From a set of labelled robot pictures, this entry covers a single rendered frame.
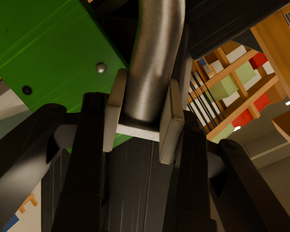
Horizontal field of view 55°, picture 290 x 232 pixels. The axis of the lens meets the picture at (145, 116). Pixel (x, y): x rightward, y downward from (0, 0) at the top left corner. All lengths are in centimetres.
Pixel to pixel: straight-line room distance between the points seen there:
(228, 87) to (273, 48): 248
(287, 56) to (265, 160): 683
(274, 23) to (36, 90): 87
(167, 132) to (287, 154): 770
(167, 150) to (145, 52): 7
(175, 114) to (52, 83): 17
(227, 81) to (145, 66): 334
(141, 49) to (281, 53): 90
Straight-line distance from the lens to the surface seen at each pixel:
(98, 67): 28
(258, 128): 970
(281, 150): 777
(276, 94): 420
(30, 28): 29
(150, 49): 18
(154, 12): 18
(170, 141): 15
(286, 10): 101
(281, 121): 81
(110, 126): 15
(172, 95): 18
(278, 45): 106
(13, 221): 651
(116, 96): 16
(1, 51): 31
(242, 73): 374
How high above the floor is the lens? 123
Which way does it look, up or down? 5 degrees up
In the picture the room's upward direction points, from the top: 148 degrees clockwise
